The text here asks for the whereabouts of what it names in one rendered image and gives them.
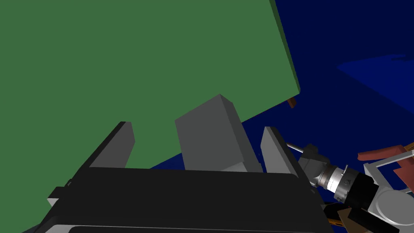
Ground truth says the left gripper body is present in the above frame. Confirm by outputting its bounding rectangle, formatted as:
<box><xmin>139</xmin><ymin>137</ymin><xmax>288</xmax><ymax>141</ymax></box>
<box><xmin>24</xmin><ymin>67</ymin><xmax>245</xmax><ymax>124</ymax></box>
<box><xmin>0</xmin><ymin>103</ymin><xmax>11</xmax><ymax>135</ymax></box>
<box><xmin>298</xmin><ymin>143</ymin><xmax>331</xmax><ymax>188</ymax></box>

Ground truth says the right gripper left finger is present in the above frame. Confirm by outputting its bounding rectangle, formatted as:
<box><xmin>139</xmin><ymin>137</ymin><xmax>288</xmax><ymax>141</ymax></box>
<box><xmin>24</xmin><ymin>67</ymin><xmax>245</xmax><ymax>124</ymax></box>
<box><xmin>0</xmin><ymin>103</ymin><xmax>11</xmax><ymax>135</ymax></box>
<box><xmin>84</xmin><ymin>121</ymin><xmax>136</xmax><ymax>169</ymax></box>

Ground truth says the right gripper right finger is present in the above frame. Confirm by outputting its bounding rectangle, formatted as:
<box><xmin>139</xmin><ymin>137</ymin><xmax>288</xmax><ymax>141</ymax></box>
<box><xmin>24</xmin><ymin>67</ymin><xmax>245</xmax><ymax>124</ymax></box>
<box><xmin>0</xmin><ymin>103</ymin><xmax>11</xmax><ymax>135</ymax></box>
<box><xmin>260</xmin><ymin>126</ymin><xmax>301</xmax><ymax>178</ymax></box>

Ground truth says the grey box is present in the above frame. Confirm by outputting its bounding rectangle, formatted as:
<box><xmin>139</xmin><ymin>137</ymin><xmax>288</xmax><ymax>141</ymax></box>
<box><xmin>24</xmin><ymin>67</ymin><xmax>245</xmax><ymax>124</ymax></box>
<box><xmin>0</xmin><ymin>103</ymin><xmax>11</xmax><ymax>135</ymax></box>
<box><xmin>174</xmin><ymin>93</ymin><xmax>264</xmax><ymax>174</ymax></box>

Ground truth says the green table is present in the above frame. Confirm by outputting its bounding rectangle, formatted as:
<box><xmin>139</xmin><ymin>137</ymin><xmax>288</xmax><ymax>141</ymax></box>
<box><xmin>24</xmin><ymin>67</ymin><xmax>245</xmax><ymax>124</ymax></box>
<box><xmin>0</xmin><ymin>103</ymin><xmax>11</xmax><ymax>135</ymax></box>
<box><xmin>0</xmin><ymin>0</ymin><xmax>301</xmax><ymax>233</ymax></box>

